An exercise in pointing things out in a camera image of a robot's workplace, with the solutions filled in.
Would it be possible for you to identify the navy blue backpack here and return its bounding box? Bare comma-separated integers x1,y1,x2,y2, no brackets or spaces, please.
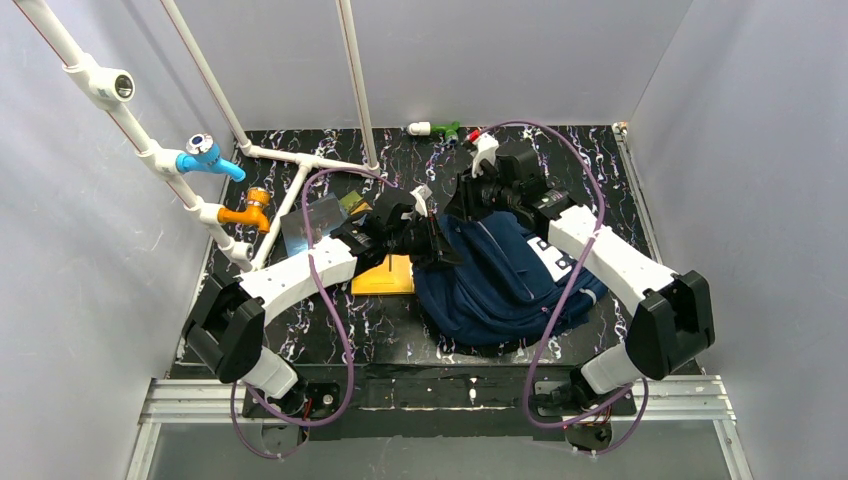
413,212,608,347

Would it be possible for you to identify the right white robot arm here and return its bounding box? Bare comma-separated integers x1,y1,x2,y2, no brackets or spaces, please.
446,134,715,408

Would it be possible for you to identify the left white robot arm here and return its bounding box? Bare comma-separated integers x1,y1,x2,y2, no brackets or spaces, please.
182,189,461,399

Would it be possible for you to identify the yellow notebook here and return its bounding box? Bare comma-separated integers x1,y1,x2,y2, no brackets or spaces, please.
351,255,415,295

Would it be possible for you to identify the blue orange paperback book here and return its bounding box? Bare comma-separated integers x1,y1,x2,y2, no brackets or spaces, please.
339,191,372,215

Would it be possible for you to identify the dark blue hardcover book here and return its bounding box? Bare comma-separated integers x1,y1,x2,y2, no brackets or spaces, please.
281,193,348,256

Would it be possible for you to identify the green white pipe fitting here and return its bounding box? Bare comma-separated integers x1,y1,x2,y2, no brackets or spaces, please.
406,121,460,146

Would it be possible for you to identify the orange plastic tap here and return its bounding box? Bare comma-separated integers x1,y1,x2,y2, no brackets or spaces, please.
216,187,271,234

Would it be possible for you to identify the blue plastic tap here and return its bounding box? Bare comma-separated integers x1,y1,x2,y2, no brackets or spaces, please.
175,133,246,182

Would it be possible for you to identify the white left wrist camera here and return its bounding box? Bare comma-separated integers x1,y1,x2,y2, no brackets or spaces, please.
410,184,432,217

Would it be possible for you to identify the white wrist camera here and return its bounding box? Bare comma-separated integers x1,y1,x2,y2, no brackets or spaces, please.
466,130,499,178
410,184,432,217

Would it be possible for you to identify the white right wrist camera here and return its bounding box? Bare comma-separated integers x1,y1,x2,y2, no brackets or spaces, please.
466,130,499,178

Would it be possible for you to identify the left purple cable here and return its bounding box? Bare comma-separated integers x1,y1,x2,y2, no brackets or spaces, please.
229,167,399,461

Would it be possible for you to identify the purple cable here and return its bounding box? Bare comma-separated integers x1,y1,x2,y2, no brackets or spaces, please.
229,167,399,461
473,119,651,458

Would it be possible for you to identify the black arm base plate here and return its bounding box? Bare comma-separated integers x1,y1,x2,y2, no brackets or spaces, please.
266,364,639,441

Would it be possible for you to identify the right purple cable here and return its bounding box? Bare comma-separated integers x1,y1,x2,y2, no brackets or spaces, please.
473,119,651,458

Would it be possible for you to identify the aluminium rail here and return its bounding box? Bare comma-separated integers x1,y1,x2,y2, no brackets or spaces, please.
126,375,753,479

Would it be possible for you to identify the white pvc pipe frame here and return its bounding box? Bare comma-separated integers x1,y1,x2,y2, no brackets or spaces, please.
16,1,381,272

